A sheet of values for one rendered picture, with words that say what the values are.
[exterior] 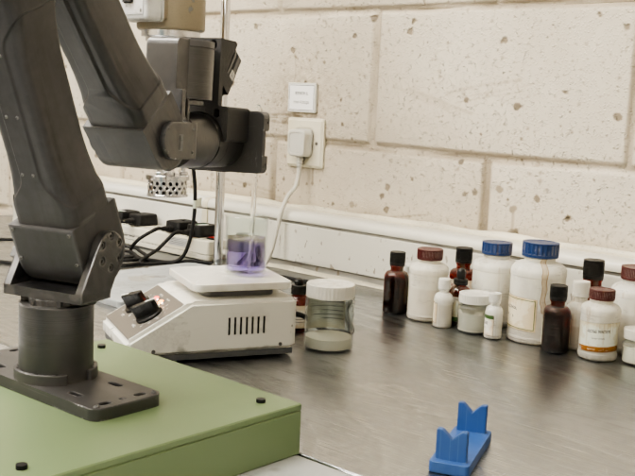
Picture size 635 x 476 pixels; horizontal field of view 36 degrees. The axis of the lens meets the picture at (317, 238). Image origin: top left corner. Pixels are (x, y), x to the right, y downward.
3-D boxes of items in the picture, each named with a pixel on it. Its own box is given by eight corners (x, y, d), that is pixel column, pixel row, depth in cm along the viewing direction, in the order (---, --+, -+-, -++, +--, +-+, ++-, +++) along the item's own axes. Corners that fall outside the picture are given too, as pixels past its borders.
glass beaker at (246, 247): (213, 275, 119) (215, 208, 118) (248, 271, 123) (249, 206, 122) (246, 283, 115) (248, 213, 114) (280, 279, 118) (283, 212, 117)
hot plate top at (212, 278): (195, 293, 110) (195, 285, 110) (166, 274, 121) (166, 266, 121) (294, 289, 115) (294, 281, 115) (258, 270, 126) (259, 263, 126)
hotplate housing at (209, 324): (126, 367, 108) (127, 296, 107) (101, 339, 120) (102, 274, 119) (313, 354, 117) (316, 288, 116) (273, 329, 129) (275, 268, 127)
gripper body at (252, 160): (189, 109, 111) (154, 106, 104) (271, 113, 107) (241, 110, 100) (186, 167, 111) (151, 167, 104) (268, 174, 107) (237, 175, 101)
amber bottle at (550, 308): (573, 353, 123) (578, 287, 122) (549, 355, 122) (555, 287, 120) (557, 347, 126) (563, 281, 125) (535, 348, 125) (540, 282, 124)
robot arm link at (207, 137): (178, 99, 104) (142, 95, 97) (226, 102, 102) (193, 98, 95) (175, 165, 105) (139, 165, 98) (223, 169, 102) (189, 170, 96)
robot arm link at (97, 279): (42, 219, 88) (-3, 226, 83) (124, 229, 85) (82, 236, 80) (42, 288, 89) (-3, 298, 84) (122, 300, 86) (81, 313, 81)
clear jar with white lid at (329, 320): (356, 353, 118) (360, 288, 117) (307, 353, 117) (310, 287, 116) (347, 341, 124) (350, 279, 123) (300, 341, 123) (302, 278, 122)
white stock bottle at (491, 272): (519, 329, 135) (524, 246, 134) (471, 327, 135) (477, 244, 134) (510, 318, 141) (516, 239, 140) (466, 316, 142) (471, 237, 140)
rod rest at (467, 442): (468, 479, 80) (471, 436, 80) (427, 471, 81) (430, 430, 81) (491, 441, 89) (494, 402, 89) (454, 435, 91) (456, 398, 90)
